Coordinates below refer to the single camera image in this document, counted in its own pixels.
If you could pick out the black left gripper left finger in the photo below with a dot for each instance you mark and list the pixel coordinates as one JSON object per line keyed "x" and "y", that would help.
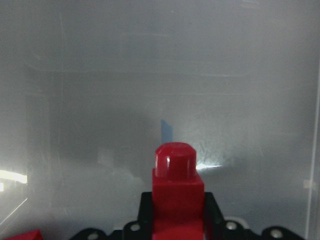
{"x": 140, "y": 229}

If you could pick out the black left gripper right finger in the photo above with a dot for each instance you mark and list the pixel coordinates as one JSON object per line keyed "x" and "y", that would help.
{"x": 216, "y": 227}

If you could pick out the clear plastic storage box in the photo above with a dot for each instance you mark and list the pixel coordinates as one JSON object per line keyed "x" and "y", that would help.
{"x": 90, "y": 88}

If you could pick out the red block in box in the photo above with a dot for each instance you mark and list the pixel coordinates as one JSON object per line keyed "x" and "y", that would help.
{"x": 31, "y": 235}

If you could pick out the red block with stud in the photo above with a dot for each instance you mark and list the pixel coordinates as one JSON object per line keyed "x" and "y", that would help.
{"x": 178, "y": 194}

